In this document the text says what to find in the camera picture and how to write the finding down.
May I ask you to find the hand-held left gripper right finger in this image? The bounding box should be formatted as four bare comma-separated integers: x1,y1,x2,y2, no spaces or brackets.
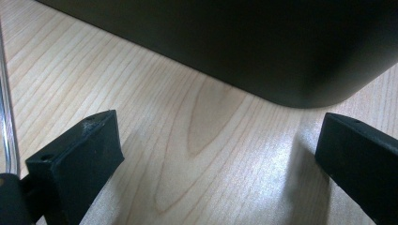
314,112,398,225

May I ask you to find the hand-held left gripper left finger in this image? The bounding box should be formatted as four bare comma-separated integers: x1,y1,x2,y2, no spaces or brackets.
25,109,126,225

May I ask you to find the metal rod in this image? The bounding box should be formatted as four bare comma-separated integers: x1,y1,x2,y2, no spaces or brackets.
0,18,21,176

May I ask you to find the square metal compartment tray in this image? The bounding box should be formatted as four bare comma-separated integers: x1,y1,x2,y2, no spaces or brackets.
36,0,398,109

